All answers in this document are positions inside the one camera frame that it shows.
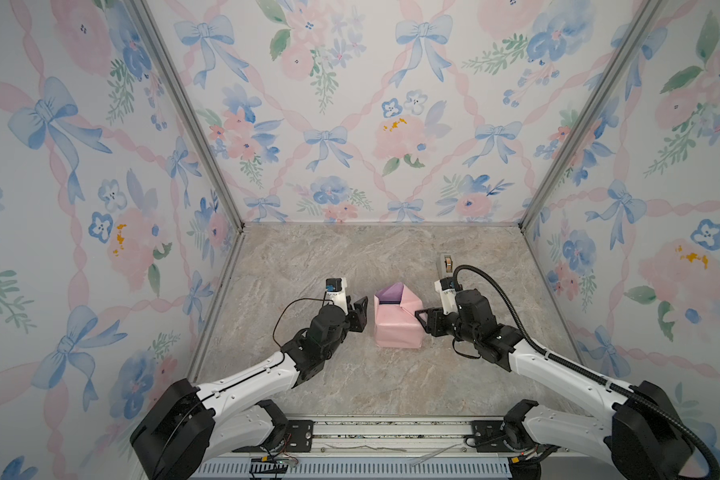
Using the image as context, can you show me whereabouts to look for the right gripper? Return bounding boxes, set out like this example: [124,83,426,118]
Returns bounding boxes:
[413,307,479,348]

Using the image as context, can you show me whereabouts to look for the purple wrapping paper sheet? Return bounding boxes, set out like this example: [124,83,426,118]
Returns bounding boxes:
[374,282,425,349]

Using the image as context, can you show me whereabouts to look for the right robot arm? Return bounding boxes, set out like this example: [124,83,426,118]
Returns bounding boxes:
[415,290,695,479]

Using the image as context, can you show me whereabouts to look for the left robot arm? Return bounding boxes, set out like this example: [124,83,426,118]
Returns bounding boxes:
[130,298,368,479]

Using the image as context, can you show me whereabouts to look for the beige tape dispenser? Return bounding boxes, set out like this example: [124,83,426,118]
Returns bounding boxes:
[437,253,455,278]

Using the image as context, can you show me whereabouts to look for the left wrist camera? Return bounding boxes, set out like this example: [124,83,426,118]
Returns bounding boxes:
[325,277,348,312]

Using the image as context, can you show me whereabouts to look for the black corrugated cable conduit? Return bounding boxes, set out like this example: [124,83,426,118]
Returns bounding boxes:
[452,264,720,480]

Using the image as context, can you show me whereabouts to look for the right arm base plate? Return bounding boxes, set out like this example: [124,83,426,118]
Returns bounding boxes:
[463,419,552,456]

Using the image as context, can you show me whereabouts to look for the aluminium front rail frame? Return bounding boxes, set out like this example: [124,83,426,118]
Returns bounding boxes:
[200,416,622,479]

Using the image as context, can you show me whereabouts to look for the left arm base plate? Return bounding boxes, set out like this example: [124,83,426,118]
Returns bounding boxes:
[239,419,315,454]

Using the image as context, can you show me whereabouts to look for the white slotted cable duct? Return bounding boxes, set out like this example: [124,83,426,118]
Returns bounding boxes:
[191,457,513,479]

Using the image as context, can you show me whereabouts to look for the left aluminium corner post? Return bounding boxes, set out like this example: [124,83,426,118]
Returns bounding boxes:
[124,0,244,234]

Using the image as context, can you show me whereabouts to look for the aluminium corner post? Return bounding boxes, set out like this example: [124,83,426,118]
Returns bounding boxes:
[519,0,666,234]
[124,0,244,234]

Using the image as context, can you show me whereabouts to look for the right aluminium corner post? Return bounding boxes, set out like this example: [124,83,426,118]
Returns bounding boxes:
[519,0,666,234]

